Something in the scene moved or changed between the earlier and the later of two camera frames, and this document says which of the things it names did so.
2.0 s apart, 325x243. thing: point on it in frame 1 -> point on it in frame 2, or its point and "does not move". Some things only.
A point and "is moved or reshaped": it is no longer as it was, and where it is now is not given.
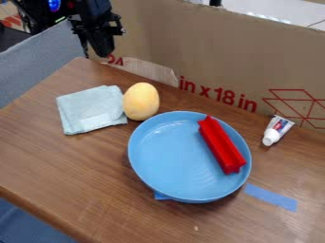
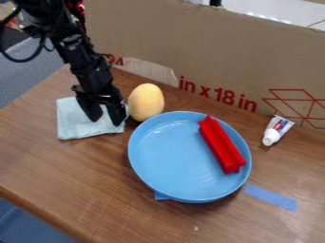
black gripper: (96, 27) -> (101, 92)
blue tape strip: (272, 197) does not move
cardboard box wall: (256, 63) does not move
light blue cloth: (92, 108) is moved or reshaped
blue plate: (175, 161) does not move
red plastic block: (224, 148) does not move
